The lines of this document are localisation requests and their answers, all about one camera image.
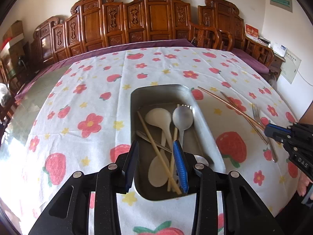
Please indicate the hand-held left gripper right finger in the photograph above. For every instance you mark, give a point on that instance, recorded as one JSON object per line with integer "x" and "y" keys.
{"x": 181, "y": 166}

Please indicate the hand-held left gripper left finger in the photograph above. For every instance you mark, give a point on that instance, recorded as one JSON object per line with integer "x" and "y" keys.
{"x": 130, "y": 166}

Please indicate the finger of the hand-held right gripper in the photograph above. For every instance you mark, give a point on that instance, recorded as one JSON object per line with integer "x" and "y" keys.
{"x": 282, "y": 140}
{"x": 277, "y": 129}

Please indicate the wooden chopstick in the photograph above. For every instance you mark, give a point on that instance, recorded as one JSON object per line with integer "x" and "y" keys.
{"x": 151, "y": 139}
{"x": 173, "y": 156}

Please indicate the metal fork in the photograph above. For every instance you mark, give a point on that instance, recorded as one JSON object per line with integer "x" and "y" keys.
{"x": 187, "y": 106}
{"x": 272, "y": 151}

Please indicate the rose gold metal chopstick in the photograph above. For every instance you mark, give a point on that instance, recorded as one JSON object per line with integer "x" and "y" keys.
{"x": 256, "y": 131}

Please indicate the white plastic spoon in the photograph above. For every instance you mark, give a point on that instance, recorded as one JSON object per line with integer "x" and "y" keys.
{"x": 157, "y": 173}
{"x": 157, "y": 118}
{"x": 182, "y": 117}

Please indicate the slender metal utensil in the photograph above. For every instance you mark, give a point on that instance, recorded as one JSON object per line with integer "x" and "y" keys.
{"x": 149, "y": 139}

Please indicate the wooden chopsticks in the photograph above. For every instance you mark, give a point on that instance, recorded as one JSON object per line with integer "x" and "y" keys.
{"x": 212, "y": 96}

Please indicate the rectangular metal tray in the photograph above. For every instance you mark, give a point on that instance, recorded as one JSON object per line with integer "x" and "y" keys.
{"x": 159, "y": 95}

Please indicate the person's right hand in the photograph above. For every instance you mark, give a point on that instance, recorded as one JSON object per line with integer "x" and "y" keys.
{"x": 303, "y": 183}

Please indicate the white electrical panel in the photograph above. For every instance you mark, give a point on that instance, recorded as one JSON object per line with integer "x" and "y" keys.
{"x": 291, "y": 66}

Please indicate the short purple seat cushion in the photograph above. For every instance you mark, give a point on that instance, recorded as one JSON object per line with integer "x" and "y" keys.
{"x": 247, "y": 56}

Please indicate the white router box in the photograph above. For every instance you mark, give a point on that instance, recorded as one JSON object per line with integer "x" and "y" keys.
{"x": 278, "y": 49}

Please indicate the strawberry flower print tablecloth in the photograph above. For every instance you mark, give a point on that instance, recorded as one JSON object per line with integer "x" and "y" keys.
{"x": 97, "y": 90}

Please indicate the carved wooden chair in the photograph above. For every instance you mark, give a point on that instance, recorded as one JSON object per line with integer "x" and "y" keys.
{"x": 46, "y": 41}
{"x": 93, "y": 22}
{"x": 156, "y": 14}
{"x": 225, "y": 17}

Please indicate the dark wooden dining chair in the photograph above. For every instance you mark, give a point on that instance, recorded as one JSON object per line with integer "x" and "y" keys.
{"x": 7, "y": 111}

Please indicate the grey plastic bag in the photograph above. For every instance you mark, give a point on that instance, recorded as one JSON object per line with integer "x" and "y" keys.
{"x": 5, "y": 93}

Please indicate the dark shelf unit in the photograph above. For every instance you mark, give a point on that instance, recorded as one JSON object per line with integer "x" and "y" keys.
{"x": 22, "y": 56}

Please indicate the brown cardboard box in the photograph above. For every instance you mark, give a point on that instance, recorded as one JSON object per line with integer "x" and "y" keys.
{"x": 14, "y": 30}

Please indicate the red wall card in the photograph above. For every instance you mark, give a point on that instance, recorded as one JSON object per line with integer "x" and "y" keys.
{"x": 251, "y": 30}

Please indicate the green wall sign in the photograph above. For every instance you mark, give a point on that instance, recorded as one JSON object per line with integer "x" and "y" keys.
{"x": 281, "y": 1}

